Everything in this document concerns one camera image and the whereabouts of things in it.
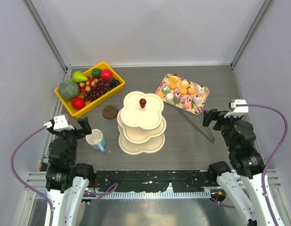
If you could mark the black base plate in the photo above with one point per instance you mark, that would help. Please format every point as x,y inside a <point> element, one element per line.
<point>154,181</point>

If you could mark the white cable duct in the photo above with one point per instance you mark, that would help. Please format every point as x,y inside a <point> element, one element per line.
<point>168,194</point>

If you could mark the red apple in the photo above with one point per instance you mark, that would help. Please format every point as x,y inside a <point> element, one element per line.
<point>106,74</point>
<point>78,103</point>

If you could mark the white dome cake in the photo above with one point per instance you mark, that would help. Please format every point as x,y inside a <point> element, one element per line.
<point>169,97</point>

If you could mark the orange biscuit upper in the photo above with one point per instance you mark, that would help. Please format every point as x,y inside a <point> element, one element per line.
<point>173,85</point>

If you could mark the orange biscuit far left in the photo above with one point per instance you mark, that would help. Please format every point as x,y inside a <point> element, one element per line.
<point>160,94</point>

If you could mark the red apple back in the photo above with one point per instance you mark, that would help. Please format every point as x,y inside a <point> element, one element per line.
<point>106,74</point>

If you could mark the red apple front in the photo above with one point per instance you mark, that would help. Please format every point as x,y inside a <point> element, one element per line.
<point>78,103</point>

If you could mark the purple grape bunch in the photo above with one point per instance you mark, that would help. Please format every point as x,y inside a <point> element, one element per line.
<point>101,88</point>

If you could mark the green lime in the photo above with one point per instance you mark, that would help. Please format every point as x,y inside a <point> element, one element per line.
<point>96,73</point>

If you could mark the blue white mug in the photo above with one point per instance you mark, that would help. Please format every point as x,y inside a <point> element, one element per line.
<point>96,140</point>

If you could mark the cream three-tier cake stand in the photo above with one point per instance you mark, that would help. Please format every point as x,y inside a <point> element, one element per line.
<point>141,124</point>

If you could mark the green pear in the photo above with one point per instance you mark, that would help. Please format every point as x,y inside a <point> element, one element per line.
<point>78,77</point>

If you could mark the white swiss roll cake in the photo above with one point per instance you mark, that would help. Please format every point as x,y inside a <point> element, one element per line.
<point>199,89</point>

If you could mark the yellow swiss roll cake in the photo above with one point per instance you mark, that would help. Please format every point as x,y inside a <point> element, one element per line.
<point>174,78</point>

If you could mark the green melon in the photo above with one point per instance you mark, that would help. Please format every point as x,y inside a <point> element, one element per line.
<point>68,90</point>

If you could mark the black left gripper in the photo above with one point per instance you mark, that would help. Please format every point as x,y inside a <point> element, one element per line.
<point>86,129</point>

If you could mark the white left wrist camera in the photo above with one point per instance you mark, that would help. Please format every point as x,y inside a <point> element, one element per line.
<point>59,123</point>

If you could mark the grey slice cake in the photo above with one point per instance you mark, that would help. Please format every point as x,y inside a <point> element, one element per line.
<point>177,98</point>

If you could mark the red yellow cherries cluster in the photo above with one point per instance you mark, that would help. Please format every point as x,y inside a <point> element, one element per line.
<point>86,86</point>

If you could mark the grey white cream cake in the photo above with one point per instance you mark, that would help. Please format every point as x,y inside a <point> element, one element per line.
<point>197,99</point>

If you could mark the floral serving tray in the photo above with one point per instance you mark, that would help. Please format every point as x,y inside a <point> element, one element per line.
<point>194,108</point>

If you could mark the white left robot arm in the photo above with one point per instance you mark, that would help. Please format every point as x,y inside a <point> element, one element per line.
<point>66,180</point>

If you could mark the metal serving tongs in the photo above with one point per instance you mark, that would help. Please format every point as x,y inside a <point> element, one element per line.
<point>197,124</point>

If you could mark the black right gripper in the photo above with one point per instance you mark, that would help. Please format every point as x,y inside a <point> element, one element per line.
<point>214,114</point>

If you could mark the green dome cake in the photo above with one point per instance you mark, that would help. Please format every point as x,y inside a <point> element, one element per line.
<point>165,90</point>

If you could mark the orange biscuit right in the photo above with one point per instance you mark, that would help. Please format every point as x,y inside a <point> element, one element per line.
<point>191,90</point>

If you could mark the yellow dome cake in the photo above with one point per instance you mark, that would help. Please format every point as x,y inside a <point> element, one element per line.
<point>184,84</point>

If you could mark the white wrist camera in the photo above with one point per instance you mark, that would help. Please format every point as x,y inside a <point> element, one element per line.
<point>59,123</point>
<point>238,108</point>

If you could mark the yellow plastic fruit bin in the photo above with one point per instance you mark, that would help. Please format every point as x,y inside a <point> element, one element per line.
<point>90,105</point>

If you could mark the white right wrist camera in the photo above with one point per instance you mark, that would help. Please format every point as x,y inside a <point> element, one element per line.
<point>238,108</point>

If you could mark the orange biscuit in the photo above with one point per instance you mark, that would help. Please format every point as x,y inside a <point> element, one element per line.
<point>173,85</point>
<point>160,94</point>
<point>183,91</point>
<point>191,90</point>

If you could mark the brown round coaster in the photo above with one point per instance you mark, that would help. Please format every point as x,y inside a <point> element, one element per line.
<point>110,112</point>

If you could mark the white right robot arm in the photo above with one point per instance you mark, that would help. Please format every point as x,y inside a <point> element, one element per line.
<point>246,184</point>

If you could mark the orange biscuit centre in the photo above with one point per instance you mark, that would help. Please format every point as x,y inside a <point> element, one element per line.
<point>183,91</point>

